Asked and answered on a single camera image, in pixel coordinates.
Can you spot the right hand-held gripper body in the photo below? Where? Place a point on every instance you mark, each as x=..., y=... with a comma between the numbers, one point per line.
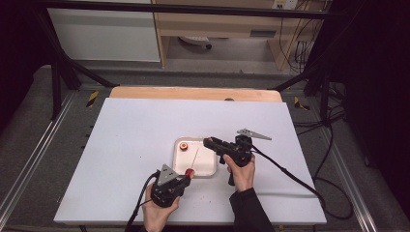
x=240, y=151

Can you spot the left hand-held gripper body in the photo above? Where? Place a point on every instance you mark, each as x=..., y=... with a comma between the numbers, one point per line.
x=166, y=190

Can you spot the white rectangular tray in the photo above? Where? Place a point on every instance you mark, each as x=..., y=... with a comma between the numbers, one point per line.
x=203, y=162

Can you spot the thin wooden skewer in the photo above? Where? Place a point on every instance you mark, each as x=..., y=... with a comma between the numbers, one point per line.
x=195, y=158

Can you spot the person's right hand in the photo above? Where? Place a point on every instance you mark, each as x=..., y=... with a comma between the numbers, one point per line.
x=243, y=177

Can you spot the person's left hand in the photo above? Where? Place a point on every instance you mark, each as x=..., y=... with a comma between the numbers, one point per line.
x=156, y=216

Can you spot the light wooden table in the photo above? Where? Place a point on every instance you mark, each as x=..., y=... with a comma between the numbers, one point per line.
x=193, y=93

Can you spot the yellow black hazard tape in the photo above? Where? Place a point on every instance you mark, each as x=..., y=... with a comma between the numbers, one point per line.
x=300, y=103
x=92, y=99

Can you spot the white chair base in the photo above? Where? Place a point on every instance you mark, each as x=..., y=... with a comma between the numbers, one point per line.
x=196, y=40

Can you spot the light wooden desk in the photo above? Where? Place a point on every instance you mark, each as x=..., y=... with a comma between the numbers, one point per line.
x=219, y=22

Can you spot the white cabinet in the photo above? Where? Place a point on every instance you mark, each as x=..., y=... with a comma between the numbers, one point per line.
x=103, y=35

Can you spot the aluminium floor rail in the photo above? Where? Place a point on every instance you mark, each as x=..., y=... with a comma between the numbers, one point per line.
x=35, y=154
x=351, y=183

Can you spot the black metal frame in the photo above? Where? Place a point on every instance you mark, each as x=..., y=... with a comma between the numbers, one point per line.
x=180, y=8

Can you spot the white wall power outlet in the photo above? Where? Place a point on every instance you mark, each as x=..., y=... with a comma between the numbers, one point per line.
x=285, y=4

